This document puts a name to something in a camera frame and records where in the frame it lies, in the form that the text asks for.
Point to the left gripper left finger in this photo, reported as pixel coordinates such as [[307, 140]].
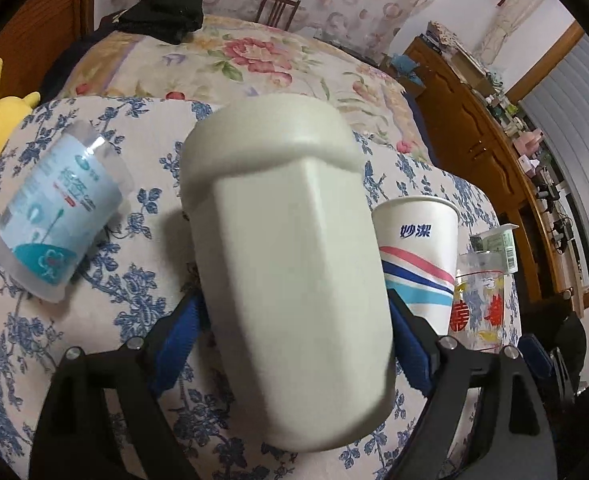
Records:
[[74, 438]]

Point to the translucent blue label cup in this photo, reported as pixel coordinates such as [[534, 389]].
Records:
[[50, 223]]

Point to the black bag on bed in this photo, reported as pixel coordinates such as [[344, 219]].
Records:
[[170, 21]]

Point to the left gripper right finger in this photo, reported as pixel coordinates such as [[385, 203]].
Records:
[[510, 438]]

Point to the grey window blind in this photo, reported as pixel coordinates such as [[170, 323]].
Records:
[[559, 106]]

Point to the brown louvered wardrobe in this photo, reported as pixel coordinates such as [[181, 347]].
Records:
[[35, 36]]

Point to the striped white paper cup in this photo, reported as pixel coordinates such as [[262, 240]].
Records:
[[418, 237]]

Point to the cardboard box on cabinet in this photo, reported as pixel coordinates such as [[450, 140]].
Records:
[[473, 75]]

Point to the dark wooden chair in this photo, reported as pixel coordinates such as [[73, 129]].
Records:
[[277, 14]]

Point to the green label white jar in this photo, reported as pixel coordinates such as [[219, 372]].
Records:
[[500, 240]]

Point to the pink floral bed quilt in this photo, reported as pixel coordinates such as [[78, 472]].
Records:
[[230, 59]]

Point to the blue bag in box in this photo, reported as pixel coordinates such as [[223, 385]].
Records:
[[406, 67]]

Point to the wooden sideboard cabinet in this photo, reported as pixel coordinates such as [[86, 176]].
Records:
[[470, 143]]

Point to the clear glass red flowers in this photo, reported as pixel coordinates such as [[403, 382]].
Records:
[[477, 315]]

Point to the beige tied side curtain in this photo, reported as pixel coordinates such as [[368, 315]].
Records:
[[511, 16]]

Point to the cream white tumbler cup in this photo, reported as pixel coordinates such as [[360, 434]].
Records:
[[289, 265]]

